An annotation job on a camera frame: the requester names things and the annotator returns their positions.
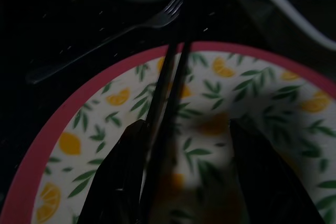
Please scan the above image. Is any dark metal fork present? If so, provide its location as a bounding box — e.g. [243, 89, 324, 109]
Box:
[26, 0, 202, 84]

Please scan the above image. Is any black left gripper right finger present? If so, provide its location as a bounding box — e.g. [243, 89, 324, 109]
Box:
[228, 119, 327, 224]

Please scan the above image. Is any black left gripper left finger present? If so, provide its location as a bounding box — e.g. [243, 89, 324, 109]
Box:
[78, 118, 156, 224]

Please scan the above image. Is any pink rimmed lemon print plate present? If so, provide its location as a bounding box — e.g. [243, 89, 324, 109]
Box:
[0, 40, 336, 224]

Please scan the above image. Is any white flexible hose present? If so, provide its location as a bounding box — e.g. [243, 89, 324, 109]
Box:
[201, 0, 336, 50]

